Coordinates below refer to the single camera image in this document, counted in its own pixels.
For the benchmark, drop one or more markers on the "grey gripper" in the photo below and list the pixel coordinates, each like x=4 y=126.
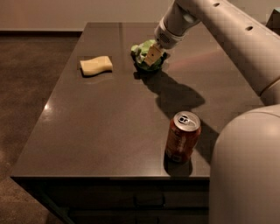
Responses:
x=166 y=38

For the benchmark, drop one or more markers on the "green rice chip bag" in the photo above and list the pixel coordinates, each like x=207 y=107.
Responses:
x=138 y=53

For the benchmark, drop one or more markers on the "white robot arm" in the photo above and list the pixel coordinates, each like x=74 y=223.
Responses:
x=245 y=168

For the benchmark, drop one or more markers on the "yellow sponge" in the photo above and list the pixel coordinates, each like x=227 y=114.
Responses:
x=96 y=65

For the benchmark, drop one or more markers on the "red soda can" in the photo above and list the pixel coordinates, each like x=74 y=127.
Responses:
x=184 y=132

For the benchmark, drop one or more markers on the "dark counter cabinet with drawers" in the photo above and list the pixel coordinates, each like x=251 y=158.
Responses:
x=121 y=200

